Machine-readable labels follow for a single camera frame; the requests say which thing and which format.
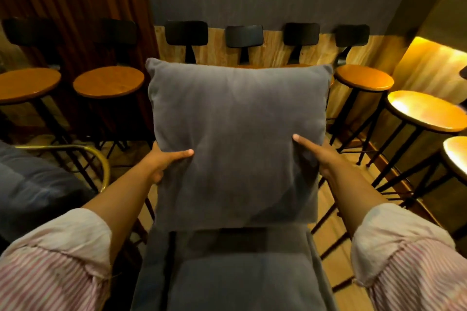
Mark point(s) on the person's right hand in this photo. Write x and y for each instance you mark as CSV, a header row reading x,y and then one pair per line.
x,y
325,159

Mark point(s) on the person's left hand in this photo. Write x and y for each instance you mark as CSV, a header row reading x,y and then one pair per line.
x,y
156,162

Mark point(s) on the person's right thumb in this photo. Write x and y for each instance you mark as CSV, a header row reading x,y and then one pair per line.
x,y
307,146

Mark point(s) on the person's left thumb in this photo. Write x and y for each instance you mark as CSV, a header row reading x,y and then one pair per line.
x,y
178,156

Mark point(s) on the grey square cushion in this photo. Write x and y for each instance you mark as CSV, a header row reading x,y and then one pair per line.
x,y
237,132

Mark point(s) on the person's right forearm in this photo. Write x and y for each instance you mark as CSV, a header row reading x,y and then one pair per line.
x,y
352,196

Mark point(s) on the person's left forearm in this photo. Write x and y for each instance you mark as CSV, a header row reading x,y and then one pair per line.
x,y
122,197

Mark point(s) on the row of wooden bar stools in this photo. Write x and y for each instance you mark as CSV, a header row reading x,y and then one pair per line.
x,y
108,82

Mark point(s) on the grey upholstered armchair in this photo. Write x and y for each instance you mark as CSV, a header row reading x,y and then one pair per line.
x,y
237,278

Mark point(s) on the pink striped right shirt sleeve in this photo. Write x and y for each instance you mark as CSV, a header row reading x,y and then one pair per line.
x,y
408,267

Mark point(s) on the pink striped shirt sleeve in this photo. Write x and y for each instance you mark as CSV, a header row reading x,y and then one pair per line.
x,y
54,259
408,267

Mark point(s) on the pink striped left shirt sleeve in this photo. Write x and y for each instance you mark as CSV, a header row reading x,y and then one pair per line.
x,y
54,259

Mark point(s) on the grey armchair with gold frame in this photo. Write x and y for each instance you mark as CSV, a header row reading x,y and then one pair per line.
x,y
33,183

